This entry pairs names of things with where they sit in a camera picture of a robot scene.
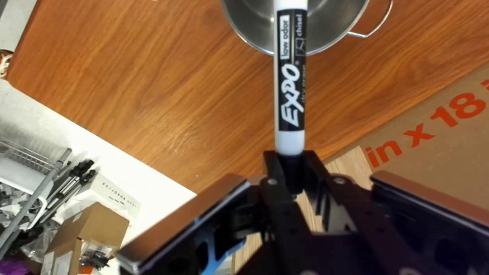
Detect purple object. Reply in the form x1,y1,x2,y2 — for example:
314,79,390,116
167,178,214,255
0,255,35,275

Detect small brown cardboard box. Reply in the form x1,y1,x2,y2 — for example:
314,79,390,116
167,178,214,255
41,200,132,275

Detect white wire rack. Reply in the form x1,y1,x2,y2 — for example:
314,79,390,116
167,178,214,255
0,132,71,197

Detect black folded tripod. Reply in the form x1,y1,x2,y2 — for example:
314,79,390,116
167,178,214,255
35,157,100,226

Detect white labelled paper box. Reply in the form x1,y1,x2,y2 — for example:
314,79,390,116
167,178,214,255
75,174,142,221

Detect grey metal rod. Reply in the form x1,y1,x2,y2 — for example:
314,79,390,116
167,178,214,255
0,146,74,258

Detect silver steel pot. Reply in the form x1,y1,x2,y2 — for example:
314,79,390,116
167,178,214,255
220,0,396,56

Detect black Expo marker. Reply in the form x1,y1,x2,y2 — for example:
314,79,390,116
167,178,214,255
272,0,309,157

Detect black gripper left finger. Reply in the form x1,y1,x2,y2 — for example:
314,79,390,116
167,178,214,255
252,149,320,275

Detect orange and white sneaker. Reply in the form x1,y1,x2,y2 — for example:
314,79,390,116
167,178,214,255
0,48,16,79

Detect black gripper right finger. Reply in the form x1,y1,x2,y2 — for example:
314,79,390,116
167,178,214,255
304,149,431,275

